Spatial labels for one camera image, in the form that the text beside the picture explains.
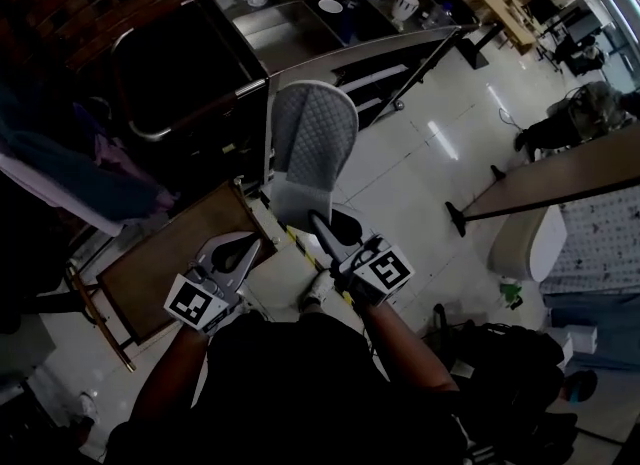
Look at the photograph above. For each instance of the long wooden table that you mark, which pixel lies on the long wooden table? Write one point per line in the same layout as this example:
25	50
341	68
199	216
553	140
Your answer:
565	173

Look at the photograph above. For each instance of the person's left forearm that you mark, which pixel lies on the person's left forearm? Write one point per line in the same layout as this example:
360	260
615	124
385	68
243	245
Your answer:
167	373

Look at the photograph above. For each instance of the small white bowl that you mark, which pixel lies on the small white bowl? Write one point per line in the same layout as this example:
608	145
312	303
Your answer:
330	5

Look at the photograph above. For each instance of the light wooden desk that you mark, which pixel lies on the light wooden desk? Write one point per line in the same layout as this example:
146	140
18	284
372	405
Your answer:
510	23

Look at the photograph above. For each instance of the person's white shoe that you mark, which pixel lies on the person's white shoe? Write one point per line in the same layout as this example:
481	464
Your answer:
317	290

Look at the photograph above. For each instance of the person's right forearm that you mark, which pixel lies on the person's right forearm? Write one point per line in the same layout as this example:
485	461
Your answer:
405	348

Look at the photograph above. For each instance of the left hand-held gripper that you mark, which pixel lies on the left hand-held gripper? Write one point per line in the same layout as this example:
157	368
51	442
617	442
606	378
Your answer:
196	302

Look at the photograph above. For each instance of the white cardboard box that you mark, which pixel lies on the white cardboard box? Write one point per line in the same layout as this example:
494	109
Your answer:
575	345

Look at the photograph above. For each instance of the grey quilted slipper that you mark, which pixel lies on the grey quilted slipper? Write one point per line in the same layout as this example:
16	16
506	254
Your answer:
312	143

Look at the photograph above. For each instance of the white patterned cup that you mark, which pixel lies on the white patterned cup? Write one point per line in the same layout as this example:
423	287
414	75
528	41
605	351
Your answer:
405	5

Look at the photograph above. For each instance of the black table stand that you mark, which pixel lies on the black table stand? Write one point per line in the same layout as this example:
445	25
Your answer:
480	48

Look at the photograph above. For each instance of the pile of blue purple clothes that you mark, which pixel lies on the pile of blue purple clothes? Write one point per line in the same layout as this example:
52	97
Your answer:
85	163

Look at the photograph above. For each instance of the person's black clothing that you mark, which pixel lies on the person's black clothing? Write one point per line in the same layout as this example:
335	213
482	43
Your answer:
300	393

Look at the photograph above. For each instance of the black backpack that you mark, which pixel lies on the black backpack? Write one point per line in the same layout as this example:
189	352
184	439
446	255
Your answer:
500	383

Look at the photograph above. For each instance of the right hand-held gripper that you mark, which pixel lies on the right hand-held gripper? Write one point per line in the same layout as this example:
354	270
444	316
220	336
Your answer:
384	273

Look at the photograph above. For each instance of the green plastic toy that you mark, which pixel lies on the green plastic toy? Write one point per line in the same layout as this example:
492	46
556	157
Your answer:
511	293

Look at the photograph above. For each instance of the brown wooden side table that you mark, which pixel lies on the brown wooden side table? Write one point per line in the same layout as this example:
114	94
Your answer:
170	258

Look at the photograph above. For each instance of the white dotted cloth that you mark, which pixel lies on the white dotted cloth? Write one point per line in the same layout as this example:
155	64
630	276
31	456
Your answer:
600	243

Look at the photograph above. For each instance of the white round stool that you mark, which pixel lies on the white round stool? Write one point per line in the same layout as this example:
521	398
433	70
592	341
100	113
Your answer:
527	245

